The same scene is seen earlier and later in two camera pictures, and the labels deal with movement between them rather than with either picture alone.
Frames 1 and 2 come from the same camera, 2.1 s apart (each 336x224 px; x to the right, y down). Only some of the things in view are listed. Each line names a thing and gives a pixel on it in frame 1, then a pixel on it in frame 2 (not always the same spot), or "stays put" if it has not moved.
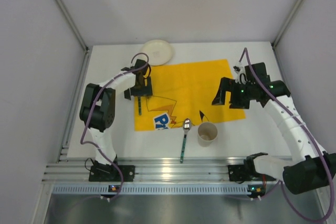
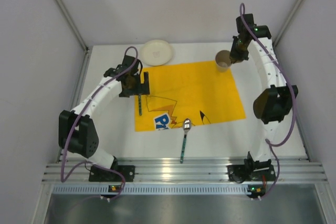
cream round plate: x=160 y=52 stays put
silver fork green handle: x=139 y=105 stays put
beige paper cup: x=207 y=133 to x=223 y=61
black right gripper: x=233 y=94 to x=235 y=54
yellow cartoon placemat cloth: x=185 y=91 stays put
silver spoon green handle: x=186 y=125 stays put
